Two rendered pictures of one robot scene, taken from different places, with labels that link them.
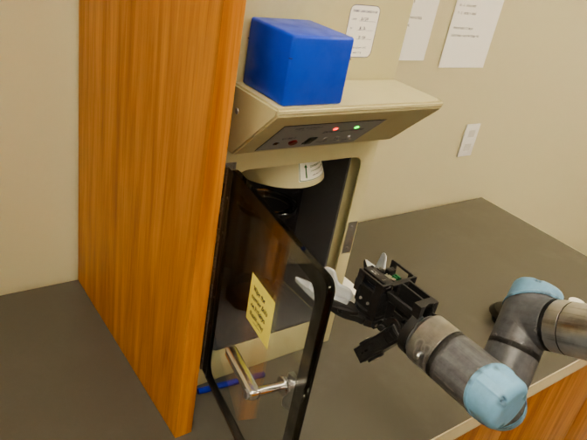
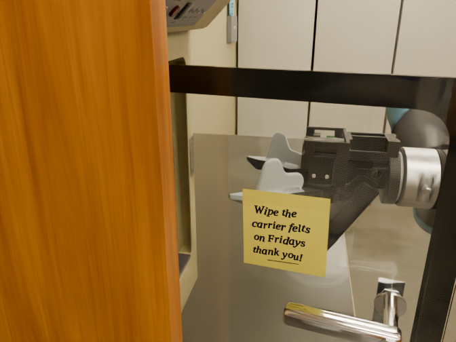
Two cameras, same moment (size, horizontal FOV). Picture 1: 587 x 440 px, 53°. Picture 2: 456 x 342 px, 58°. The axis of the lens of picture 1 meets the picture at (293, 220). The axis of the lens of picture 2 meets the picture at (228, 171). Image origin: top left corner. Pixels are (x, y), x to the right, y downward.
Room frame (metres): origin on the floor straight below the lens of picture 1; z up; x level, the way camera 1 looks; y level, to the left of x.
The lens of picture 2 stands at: (0.44, 0.26, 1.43)
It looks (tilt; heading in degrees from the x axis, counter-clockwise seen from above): 21 degrees down; 322
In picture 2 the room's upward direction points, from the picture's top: straight up
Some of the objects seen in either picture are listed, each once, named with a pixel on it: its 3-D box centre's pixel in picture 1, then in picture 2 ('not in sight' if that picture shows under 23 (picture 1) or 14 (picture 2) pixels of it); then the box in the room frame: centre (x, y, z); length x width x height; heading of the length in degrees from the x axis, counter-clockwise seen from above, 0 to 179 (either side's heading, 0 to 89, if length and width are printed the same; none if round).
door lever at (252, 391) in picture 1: (254, 371); (345, 313); (0.59, 0.01, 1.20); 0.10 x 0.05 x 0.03; 31
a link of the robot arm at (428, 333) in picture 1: (431, 344); not in sight; (0.67, -0.22, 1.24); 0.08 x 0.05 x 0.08; 131
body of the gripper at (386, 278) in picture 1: (394, 306); not in sight; (0.73, -0.17, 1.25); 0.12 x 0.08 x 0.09; 41
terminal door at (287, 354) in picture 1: (252, 337); (268, 283); (0.67, 0.02, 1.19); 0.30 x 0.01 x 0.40; 31
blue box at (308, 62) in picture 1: (297, 61); not in sight; (0.80, 0.04, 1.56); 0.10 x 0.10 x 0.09; 41
